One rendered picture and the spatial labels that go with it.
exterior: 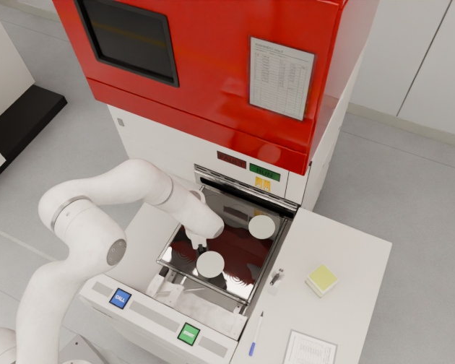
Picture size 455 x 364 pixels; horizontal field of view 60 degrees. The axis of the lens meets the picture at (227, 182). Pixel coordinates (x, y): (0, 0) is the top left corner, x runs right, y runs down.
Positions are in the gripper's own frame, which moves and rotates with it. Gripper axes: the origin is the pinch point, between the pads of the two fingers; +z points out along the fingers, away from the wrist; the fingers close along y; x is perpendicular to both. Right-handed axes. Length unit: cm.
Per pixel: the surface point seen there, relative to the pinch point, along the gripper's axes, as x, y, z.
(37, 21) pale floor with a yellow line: -124, -298, 92
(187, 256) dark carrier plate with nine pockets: -5.6, 3.7, 2.1
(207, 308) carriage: -1.1, 22.9, 4.0
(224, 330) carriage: 3.6, 31.3, 4.0
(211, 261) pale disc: 3.0, 7.4, 2.0
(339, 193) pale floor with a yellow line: 92, -60, 92
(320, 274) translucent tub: 36.4, 23.5, -11.3
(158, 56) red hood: -2, -30, -61
